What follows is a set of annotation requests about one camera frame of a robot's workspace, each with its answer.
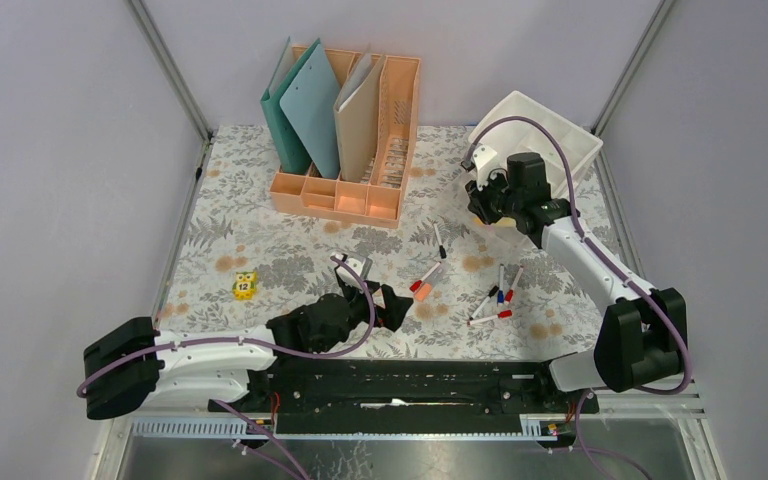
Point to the tan kraft folder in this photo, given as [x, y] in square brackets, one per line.
[356, 112]

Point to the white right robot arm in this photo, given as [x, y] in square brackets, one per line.
[642, 337]

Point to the red cap marker lowest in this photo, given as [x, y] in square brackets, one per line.
[498, 316]

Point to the green folder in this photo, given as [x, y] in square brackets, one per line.
[293, 156]

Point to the yellow owl eraser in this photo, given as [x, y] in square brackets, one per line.
[244, 286]

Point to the red cap marker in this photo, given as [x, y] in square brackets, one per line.
[418, 283]
[513, 286]

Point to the orange plastic file organizer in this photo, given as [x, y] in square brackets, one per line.
[377, 199]

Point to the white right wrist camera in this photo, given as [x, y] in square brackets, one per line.
[481, 160]

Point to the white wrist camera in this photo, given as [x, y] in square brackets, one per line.
[352, 269]
[481, 160]

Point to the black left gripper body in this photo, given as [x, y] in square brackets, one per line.
[358, 303]

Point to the black cap marker right group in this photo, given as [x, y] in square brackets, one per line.
[487, 299]

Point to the white plastic drawer unit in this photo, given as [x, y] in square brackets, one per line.
[546, 153]

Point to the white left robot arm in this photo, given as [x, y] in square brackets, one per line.
[137, 365]

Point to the pink purple highlighter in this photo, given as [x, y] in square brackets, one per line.
[504, 223]

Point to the black cap whiteboard marker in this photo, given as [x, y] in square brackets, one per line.
[440, 244]

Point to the light blue folder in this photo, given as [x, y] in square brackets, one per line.
[308, 105]

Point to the floral table cloth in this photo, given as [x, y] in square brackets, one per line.
[234, 228]

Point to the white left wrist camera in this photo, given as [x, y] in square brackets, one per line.
[352, 269]

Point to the blue cap marker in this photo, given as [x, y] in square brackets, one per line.
[500, 291]

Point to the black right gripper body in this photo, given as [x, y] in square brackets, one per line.
[495, 200]

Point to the orange highlighter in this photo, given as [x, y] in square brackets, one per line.
[427, 286]

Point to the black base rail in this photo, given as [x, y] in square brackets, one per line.
[406, 397]

